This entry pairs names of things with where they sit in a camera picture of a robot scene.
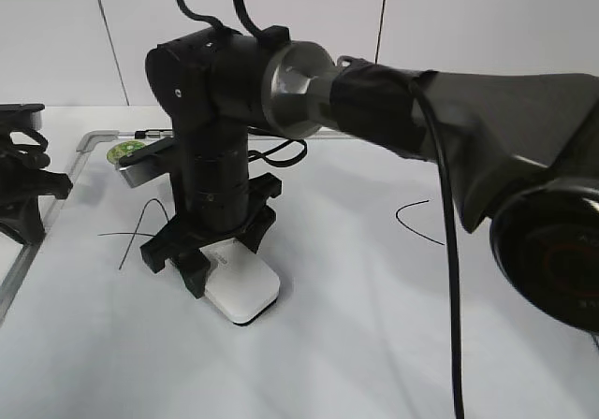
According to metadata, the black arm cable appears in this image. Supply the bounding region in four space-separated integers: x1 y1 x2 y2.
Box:
174 0 467 419

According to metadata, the white whiteboard eraser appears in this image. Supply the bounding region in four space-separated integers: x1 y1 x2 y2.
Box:
202 239 281 325

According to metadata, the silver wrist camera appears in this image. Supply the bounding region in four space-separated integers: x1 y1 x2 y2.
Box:
0 103 45 131
115 137 178 188

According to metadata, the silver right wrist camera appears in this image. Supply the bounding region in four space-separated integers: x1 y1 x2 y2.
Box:
115 137 178 188

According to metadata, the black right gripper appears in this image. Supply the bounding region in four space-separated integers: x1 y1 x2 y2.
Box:
140 173 282 297

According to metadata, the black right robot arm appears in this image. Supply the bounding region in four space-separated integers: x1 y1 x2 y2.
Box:
141 28 598 333

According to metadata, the black silver board hanger clip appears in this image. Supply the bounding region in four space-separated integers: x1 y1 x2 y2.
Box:
134 129 173 140

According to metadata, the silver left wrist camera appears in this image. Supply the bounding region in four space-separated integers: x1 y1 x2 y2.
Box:
0 103 45 131

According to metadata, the white board with aluminium frame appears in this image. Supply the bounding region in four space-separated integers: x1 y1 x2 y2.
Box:
0 128 599 419

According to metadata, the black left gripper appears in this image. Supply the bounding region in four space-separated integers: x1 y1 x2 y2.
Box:
1 131 73 245

